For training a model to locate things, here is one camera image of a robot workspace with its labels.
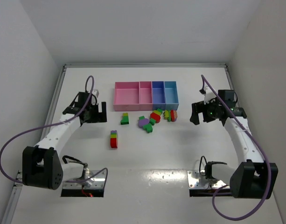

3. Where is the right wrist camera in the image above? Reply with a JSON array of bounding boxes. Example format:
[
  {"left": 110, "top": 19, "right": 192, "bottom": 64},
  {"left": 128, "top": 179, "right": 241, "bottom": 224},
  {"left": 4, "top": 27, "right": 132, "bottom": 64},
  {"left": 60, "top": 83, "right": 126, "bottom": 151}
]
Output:
[{"left": 199, "top": 86, "right": 216, "bottom": 105}]

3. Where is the light blue bin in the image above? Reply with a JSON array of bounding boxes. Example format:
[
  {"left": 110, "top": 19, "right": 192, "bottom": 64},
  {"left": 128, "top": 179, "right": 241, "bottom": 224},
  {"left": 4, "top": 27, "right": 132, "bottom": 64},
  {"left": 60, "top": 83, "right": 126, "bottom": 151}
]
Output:
[{"left": 164, "top": 81, "right": 179, "bottom": 111}]

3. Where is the red lime purple lego cluster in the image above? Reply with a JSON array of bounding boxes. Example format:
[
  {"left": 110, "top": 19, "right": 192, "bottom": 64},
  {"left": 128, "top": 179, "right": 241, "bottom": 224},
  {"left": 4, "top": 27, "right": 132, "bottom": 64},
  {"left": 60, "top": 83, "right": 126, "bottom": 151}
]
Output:
[{"left": 164, "top": 110, "right": 178, "bottom": 122}]

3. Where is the red oval lime lego cluster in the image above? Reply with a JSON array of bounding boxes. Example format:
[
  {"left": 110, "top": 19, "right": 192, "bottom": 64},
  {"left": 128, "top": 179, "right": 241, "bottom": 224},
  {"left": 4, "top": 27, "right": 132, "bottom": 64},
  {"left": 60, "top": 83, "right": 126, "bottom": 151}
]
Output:
[{"left": 150, "top": 108, "right": 163, "bottom": 123}]

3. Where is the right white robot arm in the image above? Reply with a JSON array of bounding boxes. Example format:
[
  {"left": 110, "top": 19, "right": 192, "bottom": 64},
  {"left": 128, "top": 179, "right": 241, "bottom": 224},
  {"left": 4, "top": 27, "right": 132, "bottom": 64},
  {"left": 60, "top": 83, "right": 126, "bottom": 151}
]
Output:
[{"left": 190, "top": 86, "right": 268, "bottom": 199}]

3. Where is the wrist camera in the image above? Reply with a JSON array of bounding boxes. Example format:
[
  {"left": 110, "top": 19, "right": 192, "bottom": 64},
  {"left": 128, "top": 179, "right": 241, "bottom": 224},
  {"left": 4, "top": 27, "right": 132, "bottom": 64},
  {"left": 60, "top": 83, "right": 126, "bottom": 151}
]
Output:
[
  {"left": 91, "top": 90, "right": 99, "bottom": 105},
  {"left": 199, "top": 86, "right": 216, "bottom": 105}
]

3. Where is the large pink bin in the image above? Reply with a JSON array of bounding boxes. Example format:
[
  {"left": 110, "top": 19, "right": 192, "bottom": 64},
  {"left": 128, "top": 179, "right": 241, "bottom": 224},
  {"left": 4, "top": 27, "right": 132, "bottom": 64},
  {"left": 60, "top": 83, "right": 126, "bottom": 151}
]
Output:
[{"left": 113, "top": 82, "right": 140, "bottom": 112}]

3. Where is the green and lime lego stack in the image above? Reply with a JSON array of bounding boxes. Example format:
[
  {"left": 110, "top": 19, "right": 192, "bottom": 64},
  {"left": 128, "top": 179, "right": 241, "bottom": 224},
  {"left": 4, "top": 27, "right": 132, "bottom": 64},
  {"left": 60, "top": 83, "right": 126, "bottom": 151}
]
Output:
[{"left": 120, "top": 112, "right": 129, "bottom": 125}]

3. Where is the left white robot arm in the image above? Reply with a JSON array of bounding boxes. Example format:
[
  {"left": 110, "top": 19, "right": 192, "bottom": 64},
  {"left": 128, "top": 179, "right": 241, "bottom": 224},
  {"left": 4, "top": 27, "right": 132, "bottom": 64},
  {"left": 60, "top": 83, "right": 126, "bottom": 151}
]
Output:
[{"left": 22, "top": 90, "right": 107, "bottom": 190}]

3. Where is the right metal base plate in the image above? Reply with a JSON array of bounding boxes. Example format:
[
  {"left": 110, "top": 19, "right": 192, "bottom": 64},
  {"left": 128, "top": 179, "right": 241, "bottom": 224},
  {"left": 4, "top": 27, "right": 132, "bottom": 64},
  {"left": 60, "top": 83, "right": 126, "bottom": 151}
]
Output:
[{"left": 187, "top": 170, "right": 225, "bottom": 197}]

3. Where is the purple oval green lego cluster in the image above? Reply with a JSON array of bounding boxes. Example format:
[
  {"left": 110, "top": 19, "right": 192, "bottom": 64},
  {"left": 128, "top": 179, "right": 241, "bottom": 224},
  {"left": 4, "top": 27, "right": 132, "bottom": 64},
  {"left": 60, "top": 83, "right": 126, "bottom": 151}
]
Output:
[{"left": 138, "top": 116, "right": 156, "bottom": 133}]

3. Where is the red lego brick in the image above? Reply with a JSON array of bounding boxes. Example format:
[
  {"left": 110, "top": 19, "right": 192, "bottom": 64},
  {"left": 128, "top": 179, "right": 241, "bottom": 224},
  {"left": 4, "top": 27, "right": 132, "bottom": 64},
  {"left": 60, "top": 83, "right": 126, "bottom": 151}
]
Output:
[{"left": 110, "top": 138, "right": 118, "bottom": 149}]

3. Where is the small pink bin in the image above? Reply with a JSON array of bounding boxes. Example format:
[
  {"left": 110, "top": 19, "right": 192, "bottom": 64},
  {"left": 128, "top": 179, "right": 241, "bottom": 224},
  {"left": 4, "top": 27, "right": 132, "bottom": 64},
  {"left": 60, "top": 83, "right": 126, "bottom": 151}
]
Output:
[{"left": 139, "top": 81, "right": 153, "bottom": 111}]

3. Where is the purple-blue bin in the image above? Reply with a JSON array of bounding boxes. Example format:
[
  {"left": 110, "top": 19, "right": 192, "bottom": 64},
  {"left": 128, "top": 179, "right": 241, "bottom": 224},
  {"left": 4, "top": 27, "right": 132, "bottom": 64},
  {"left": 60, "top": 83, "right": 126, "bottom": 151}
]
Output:
[{"left": 152, "top": 81, "right": 166, "bottom": 110}]

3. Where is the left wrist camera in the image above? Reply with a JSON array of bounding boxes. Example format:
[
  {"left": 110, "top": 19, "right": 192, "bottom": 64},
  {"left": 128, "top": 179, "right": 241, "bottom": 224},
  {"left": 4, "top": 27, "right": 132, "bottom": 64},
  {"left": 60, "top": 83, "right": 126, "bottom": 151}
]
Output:
[{"left": 91, "top": 90, "right": 99, "bottom": 105}]

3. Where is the metal base plate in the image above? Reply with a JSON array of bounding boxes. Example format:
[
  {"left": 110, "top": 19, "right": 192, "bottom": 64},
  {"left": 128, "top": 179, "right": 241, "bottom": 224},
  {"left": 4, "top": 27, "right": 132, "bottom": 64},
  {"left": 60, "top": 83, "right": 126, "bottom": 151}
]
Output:
[
  {"left": 187, "top": 170, "right": 225, "bottom": 197},
  {"left": 61, "top": 168, "right": 108, "bottom": 198}
]

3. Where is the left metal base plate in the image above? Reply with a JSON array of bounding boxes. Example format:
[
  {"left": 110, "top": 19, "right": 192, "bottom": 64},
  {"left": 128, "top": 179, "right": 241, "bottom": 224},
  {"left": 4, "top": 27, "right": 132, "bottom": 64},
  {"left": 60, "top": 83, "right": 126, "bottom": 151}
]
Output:
[{"left": 61, "top": 168, "right": 108, "bottom": 198}]

